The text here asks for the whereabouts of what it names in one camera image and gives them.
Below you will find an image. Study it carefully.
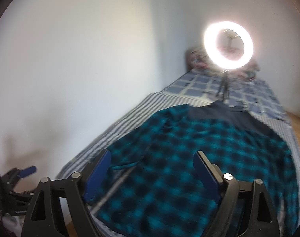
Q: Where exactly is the teal black plaid fleece jacket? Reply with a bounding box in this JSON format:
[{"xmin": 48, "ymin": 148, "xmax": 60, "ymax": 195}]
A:
[{"xmin": 94, "ymin": 101, "xmax": 300, "ymax": 236}]

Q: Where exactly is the white ring light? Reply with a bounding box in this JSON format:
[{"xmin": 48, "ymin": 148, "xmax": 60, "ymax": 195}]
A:
[{"xmin": 203, "ymin": 21, "xmax": 254, "ymax": 71}]

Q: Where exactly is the blue white striped quilt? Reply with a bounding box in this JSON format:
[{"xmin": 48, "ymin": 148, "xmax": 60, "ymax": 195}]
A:
[{"xmin": 58, "ymin": 93, "xmax": 300, "ymax": 236}]

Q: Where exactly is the black ring light tripod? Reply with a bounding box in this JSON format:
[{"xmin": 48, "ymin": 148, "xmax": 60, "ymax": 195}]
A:
[{"xmin": 216, "ymin": 70, "xmax": 230, "ymax": 102}]

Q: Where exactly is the floral folded pillow blanket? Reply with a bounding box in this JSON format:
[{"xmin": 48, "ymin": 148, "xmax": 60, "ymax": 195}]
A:
[{"xmin": 187, "ymin": 46, "xmax": 260, "ymax": 81}]

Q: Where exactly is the blue checked bed sheet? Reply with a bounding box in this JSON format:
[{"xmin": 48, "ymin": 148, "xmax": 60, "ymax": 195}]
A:
[{"xmin": 163, "ymin": 70, "xmax": 288, "ymax": 121}]

